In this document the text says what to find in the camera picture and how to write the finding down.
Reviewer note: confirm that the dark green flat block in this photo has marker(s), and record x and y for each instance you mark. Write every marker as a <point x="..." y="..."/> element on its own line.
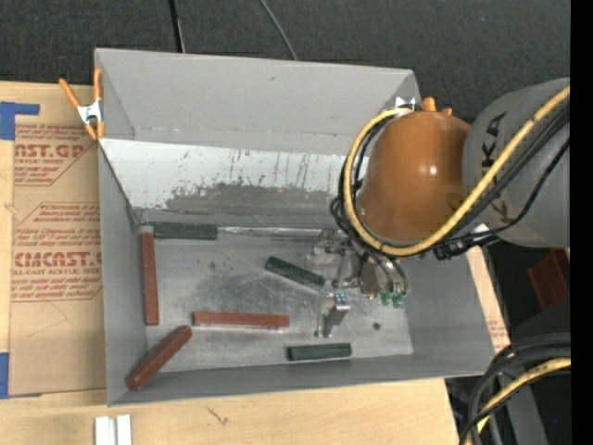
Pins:
<point x="319" y="352"/>
<point x="185" y="231"/>
<point x="294" y="270"/>

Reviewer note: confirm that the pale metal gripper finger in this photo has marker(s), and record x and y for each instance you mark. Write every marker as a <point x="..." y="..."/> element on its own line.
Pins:
<point x="324" y="260"/>
<point x="330" y="320"/>

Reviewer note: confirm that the grey metal bin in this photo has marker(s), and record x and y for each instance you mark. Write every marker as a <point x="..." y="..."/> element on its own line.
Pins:
<point x="259" y="95"/>

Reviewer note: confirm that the red-brown flat block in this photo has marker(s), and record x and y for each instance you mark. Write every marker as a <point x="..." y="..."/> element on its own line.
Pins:
<point x="241" y="319"/>
<point x="157" y="359"/>
<point x="150" y="281"/>

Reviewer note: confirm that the brown cardboard board, red print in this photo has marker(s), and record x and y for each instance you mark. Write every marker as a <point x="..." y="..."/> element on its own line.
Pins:
<point x="55" y="322"/>

